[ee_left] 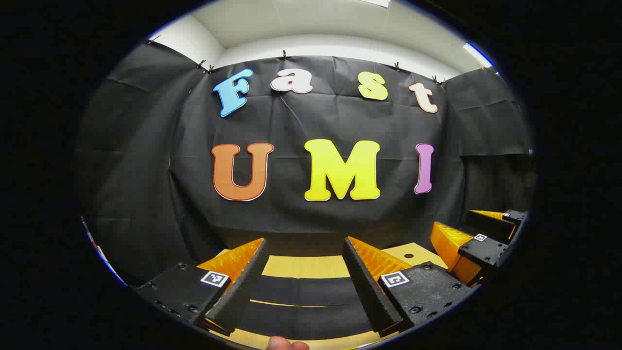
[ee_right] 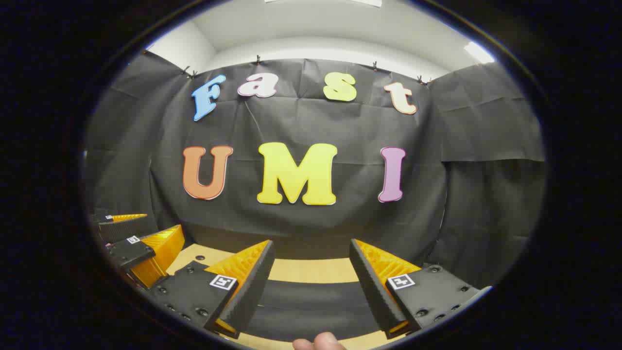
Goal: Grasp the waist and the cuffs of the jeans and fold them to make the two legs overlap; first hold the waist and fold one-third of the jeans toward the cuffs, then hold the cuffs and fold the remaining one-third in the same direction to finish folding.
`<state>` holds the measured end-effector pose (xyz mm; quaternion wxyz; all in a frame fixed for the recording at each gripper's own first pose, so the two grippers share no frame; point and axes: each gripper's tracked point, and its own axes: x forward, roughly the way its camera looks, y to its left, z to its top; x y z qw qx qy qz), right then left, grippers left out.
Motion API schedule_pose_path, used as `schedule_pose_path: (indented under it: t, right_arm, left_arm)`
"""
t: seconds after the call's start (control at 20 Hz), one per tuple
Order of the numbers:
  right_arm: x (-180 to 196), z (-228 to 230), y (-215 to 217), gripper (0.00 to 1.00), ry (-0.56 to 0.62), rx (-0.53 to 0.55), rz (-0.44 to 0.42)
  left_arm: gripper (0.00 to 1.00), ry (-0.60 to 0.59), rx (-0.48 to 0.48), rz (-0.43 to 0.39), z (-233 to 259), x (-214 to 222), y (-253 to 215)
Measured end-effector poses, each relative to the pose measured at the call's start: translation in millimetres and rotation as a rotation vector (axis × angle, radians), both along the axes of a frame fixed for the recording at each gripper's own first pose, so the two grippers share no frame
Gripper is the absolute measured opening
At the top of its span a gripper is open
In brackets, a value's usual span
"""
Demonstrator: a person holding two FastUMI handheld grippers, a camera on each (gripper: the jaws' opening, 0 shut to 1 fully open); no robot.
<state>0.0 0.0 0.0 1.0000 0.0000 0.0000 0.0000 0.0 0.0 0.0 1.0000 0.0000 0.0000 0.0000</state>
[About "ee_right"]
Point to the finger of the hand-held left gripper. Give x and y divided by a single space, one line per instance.
126 229
129 253

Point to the ceiling light panel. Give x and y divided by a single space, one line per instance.
478 52
369 2

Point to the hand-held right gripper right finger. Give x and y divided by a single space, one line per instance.
371 291

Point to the small black cloth clip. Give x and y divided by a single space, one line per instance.
423 80
258 60
190 73
374 66

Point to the dark grey jeans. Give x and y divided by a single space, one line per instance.
316 306

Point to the black backdrop cloth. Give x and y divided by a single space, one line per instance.
311 121

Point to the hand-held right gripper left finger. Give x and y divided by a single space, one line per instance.
255 287

